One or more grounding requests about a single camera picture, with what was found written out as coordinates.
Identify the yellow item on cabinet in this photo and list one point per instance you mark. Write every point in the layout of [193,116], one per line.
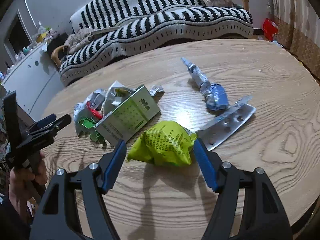
[41,37]

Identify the white green medicine box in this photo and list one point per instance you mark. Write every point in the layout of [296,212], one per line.
[129,117]

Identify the white wrapper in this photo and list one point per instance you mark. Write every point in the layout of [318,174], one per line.
[104,101]

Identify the green plastic scrap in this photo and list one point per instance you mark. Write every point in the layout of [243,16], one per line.
[88,127]

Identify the silver blister pack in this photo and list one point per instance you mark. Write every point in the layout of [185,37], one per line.
[218,130]

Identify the green snack bag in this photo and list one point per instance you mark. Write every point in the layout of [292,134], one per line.
[167,143]

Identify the red plastic strip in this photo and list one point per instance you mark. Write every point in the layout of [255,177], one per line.
[94,112]

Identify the person's left hand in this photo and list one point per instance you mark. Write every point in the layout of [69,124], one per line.
[18,192]

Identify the small silver foil scrap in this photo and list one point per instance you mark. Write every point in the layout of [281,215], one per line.
[155,89]

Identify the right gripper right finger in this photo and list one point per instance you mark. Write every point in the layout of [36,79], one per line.
[247,206]

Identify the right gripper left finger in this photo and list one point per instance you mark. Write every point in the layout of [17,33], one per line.
[73,207]

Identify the blue silver twisted wrapper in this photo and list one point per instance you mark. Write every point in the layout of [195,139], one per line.
[214,93]

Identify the white cabinet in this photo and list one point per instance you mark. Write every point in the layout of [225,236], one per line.
[36,80]

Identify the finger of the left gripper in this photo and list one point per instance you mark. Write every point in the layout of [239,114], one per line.
[42,123]
[57,125]

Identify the black white striped sofa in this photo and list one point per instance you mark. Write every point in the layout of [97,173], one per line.
[136,26]

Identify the beige plush toy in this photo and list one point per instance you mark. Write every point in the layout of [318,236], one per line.
[78,40]

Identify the red bag on floor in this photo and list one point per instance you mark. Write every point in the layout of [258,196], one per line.
[270,29]

